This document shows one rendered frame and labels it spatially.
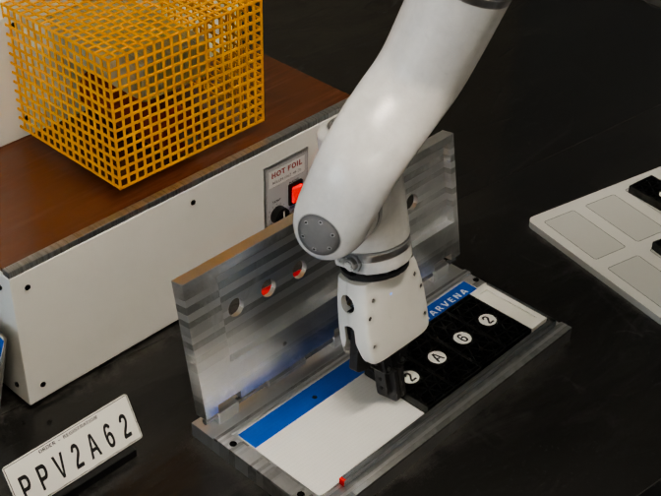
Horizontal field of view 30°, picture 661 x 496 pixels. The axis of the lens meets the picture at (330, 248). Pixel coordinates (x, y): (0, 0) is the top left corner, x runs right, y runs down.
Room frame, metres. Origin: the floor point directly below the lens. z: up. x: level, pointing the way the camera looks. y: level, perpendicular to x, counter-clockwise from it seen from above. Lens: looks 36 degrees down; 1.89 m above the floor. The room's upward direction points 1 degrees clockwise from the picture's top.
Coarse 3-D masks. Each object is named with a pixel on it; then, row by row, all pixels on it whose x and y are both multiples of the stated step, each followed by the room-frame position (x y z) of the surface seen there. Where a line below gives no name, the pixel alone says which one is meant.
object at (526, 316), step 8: (480, 288) 1.24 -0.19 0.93; (488, 288) 1.24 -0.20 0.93; (480, 296) 1.23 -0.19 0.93; (488, 296) 1.23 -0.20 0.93; (496, 296) 1.23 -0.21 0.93; (504, 296) 1.23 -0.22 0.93; (488, 304) 1.21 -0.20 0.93; (496, 304) 1.21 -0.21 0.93; (504, 304) 1.21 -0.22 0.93; (512, 304) 1.21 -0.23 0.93; (520, 304) 1.21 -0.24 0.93; (504, 312) 1.20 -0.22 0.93; (512, 312) 1.20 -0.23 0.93; (520, 312) 1.20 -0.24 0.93; (528, 312) 1.20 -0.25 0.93; (536, 312) 1.20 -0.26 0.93; (520, 320) 1.18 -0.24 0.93; (528, 320) 1.18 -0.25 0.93; (536, 320) 1.18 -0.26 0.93; (544, 320) 1.18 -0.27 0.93; (536, 328) 1.17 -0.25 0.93
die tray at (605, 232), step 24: (600, 192) 1.51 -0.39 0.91; (624, 192) 1.51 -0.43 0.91; (552, 216) 1.44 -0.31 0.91; (576, 216) 1.45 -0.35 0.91; (600, 216) 1.45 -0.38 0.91; (624, 216) 1.45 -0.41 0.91; (648, 216) 1.45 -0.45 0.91; (552, 240) 1.39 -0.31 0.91; (576, 240) 1.39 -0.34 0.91; (600, 240) 1.39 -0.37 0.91; (624, 240) 1.39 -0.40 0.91; (648, 240) 1.39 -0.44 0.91; (600, 264) 1.33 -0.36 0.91; (624, 264) 1.33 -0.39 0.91; (648, 264) 1.33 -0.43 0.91; (624, 288) 1.28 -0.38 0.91; (648, 288) 1.28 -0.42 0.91; (648, 312) 1.24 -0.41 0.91
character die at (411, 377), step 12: (408, 360) 1.10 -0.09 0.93; (372, 372) 1.08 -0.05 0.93; (408, 372) 1.08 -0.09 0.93; (420, 372) 1.08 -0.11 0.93; (432, 372) 1.08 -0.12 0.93; (408, 384) 1.06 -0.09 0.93; (420, 384) 1.06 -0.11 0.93; (432, 384) 1.07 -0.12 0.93; (444, 384) 1.06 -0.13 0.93; (408, 396) 1.04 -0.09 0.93; (420, 396) 1.04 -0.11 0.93; (432, 396) 1.04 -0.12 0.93; (444, 396) 1.04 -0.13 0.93; (420, 408) 1.03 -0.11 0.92
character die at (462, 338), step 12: (444, 312) 1.19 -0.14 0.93; (432, 324) 1.17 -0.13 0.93; (444, 324) 1.18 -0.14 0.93; (456, 324) 1.17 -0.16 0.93; (432, 336) 1.15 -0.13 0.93; (444, 336) 1.15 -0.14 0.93; (456, 336) 1.15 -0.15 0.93; (468, 336) 1.15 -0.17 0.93; (480, 336) 1.15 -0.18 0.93; (456, 348) 1.12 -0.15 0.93; (468, 348) 1.13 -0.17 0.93; (480, 348) 1.13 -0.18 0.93; (492, 348) 1.13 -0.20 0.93; (504, 348) 1.13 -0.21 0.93; (480, 360) 1.11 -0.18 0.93; (492, 360) 1.11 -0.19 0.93
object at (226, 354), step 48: (432, 144) 1.30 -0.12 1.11; (432, 192) 1.30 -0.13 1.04; (288, 240) 1.12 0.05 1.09; (432, 240) 1.27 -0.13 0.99; (192, 288) 1.01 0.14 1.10; (240, 288) 1.07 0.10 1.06; (288, 288) 1.11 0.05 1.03; (336, 288) 1.16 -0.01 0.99; (192, 336) 1.00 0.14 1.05; (240, 336) 1.05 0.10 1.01; (288, 336) 1.08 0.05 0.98; (192, 384) 1.00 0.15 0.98; (240, 384) 1.02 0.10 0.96
